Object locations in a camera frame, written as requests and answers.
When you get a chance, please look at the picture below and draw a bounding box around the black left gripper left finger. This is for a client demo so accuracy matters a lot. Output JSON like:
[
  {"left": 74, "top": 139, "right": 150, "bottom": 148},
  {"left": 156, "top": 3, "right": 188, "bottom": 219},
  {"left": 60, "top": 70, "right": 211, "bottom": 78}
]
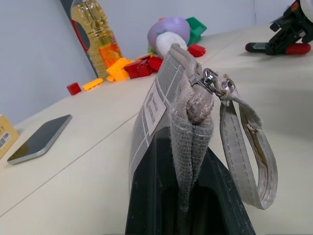
[{"left": 125, "top": 126, "right": 182, "bottom": 235}]

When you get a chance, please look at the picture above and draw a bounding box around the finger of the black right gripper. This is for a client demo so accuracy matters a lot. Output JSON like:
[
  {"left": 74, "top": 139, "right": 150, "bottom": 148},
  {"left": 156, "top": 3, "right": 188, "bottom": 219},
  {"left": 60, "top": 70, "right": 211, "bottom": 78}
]
[
  {"left": 266, "top": 27, "right": 291, "bottom": 56},
  {"left": 278, "top": 29, "right": 302, "bottom": 56}
]

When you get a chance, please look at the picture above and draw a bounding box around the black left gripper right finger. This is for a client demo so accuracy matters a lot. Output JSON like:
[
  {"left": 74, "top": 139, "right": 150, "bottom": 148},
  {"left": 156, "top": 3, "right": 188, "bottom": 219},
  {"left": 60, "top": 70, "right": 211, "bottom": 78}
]
[{"left": 188, "top": 148, "right": 257, "bottom": 235}]

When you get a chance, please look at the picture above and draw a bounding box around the red marker with black cap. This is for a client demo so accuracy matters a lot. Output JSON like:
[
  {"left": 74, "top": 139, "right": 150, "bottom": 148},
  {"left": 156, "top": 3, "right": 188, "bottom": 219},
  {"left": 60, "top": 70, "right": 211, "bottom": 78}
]
[{"left": 245, "top": 42, "right": 313, "bottom": 56}]

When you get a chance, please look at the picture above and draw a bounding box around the grey grid zipper pouch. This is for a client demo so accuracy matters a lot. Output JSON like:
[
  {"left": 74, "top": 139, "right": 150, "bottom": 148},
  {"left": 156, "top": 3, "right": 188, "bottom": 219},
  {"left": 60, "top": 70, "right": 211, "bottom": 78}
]
[{"left": 129, "top": 43, "right": 280, "bottom": 235}]

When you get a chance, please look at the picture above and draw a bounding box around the red toy brick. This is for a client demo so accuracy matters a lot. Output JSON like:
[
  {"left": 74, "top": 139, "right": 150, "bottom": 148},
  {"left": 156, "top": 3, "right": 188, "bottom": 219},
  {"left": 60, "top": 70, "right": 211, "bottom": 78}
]
[
  {"left": 124, "top": 61, "right": 140, "bottom": 80},
  {"left": 135, "top": 58, "right": 153, "bottom": 78},
  {"left": 148, "top": 56, "right": 164, "bottom": 73},
  {"left": 187, "top": 43, "right": 207, "bottom": 58}
]

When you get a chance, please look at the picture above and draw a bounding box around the green plastic bin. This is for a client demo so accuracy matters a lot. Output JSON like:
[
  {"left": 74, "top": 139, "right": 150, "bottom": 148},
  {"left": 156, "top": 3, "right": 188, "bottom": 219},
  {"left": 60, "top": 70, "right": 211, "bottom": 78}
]
[{"left": 184, "top": 16, "right": 208, "bottom": 47}]

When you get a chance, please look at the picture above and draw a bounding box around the purple round toy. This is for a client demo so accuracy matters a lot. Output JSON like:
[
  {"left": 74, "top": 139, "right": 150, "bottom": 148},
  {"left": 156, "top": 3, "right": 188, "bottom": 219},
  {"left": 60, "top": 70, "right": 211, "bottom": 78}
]
[{"left": 147, "top": 16, "right": 191, "bottom": 53}]

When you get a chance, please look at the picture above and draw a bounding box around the white round toy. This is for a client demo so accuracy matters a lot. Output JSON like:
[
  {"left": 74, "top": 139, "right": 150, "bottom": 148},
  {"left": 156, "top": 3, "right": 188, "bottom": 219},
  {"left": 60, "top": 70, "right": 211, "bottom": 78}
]
[{"left": 156, "top": 32, "right": 188, "bottom": 59}]

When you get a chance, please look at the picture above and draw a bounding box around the flat yellow toy brick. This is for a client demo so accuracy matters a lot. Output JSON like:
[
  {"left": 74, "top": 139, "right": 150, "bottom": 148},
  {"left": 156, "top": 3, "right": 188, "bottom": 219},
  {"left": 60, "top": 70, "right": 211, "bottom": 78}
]
[{"left": 82, "top": 78, "right": 104, "bottom": 92}]

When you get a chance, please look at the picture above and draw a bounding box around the orange yellow toy brick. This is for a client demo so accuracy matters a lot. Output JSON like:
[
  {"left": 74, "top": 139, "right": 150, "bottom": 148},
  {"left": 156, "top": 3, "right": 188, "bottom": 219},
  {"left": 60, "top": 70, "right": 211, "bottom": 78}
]
[{"left": 106, "top": 57, "right": 134, "bottom": 83}]

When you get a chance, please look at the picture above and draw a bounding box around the dark smartphone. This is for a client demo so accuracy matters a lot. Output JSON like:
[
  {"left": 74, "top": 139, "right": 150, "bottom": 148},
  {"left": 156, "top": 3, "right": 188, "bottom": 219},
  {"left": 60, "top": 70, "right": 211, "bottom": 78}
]
[{"left": 7, "top": 114, "right": 73, "bottom": 166}]

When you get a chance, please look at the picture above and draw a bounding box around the small red cube brick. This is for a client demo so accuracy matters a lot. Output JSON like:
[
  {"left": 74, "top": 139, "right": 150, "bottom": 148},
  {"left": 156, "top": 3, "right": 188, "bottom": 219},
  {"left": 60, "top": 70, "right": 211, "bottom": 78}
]
[{"left": 66, "top": 82, "right": 82, "bottom": 96}]

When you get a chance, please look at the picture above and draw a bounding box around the thin yellow toy brick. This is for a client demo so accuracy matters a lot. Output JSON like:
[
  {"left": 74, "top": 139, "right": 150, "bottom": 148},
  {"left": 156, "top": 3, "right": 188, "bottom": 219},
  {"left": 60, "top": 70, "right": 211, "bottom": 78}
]
[{"left": 135, "top": 53, "right": 154, "bottom": 62}]

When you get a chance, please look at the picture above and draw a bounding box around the yellow cardboard box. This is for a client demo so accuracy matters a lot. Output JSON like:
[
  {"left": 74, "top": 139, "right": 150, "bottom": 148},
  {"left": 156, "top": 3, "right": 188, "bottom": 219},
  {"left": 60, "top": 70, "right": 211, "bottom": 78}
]
[{"left": 0, "top": 113, "right": 20, "bottom": 160}]

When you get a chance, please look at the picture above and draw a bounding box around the cooking oil bottle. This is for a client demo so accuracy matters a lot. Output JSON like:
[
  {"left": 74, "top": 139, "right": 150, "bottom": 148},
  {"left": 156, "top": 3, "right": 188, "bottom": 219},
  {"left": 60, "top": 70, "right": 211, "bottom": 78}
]
[{"left": 70, "top": 0, "right": 124, "bottom": 80}]

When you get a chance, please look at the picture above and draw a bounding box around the black and red leaning board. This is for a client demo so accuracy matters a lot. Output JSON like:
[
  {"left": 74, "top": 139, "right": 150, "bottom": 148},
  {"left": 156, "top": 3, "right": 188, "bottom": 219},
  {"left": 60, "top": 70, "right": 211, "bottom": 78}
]
[{"left": 60, "top": 0, "right": 99, "bottom": 77}]

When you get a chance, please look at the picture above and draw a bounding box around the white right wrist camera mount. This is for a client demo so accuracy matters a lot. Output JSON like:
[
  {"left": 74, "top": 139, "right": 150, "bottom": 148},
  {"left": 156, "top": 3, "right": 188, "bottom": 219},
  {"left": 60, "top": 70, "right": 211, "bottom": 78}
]
[{"left": 299, "top": 0, "right": 313, "bottom": 18}]

